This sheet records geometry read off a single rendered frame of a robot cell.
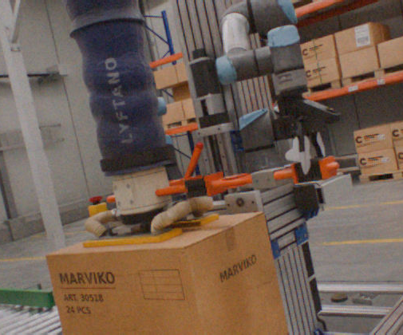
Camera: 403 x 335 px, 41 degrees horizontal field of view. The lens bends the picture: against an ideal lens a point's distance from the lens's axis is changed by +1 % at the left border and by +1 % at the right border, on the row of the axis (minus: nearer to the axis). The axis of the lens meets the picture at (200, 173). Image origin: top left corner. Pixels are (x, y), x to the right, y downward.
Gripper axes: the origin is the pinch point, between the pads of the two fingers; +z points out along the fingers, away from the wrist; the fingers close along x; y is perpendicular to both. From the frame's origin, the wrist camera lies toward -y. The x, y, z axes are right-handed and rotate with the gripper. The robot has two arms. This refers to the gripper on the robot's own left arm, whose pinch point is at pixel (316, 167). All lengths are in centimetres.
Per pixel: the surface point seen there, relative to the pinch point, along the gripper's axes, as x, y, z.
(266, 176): 3.5, 12.7, 0.2
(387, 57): -710, 196, -79
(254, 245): -10.2, 29.9, 21.7
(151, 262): 20, 43, 17
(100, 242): 15, 69, 12
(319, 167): 3.5, -2.5, -0.2
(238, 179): 3.4, 21.5, 0.0
